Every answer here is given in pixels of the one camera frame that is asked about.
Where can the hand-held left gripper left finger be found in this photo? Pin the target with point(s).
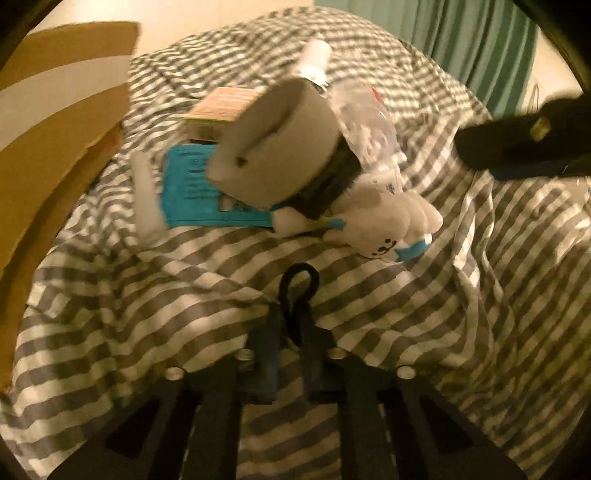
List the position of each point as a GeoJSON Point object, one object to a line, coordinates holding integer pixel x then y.
{"type": "Point", "coordinates": [268, 341]}

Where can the crinkled clear plastic bag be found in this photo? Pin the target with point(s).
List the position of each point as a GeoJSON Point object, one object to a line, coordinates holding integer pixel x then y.
{"type": "Point", "coordinates": [364, 124]}

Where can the white tube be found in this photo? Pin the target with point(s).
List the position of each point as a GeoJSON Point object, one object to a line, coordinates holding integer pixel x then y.
{"type": "Point", "coordinates": [314, 57]}

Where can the taped cardboard box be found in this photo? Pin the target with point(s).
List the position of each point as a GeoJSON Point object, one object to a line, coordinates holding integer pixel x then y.
{"type": "Point", "coordinates": [46, 138]}

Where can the teal flat packet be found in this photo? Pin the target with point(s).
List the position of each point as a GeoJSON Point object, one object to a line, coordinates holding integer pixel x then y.
{"type": "Point", "coordinates": [189, 194]}

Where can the white tape roll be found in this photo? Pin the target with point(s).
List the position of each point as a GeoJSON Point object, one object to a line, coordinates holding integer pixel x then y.
{"type": "Point", "coordinates": [286, 134]}

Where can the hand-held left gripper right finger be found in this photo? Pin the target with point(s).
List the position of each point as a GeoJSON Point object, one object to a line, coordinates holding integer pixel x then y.
{"type": "Point", "coordinates": [314, 350]}

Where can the pale grey stick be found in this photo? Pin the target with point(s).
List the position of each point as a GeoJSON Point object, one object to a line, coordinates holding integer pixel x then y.
{"type": "Point", "coordinates": [147, 198]}

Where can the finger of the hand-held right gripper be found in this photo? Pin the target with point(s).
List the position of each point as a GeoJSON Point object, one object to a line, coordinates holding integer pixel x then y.
{"type": "Point", "coordinates": [521, 138]}

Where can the grey checked blanket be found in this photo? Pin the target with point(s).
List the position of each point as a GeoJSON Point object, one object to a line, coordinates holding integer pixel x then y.
{"type": "Point", "coordinates": [392, 300]}

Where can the small tan carton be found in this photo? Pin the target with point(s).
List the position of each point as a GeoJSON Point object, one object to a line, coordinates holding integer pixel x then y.
{"type": "Point", "coordinates": [221, 108]}

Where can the white plush toy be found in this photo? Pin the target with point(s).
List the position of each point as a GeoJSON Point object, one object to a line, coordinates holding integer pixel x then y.
{"type": "Point", "coordinates": [392, 217]}

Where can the green curtain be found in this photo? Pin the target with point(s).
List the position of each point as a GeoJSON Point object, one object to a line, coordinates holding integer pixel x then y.
{"type": "Point", "coordinates": [461, 37]}

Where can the dark round container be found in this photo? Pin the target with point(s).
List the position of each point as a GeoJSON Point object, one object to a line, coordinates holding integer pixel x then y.
{"type": "Point", "coordinates": [332, 180]}

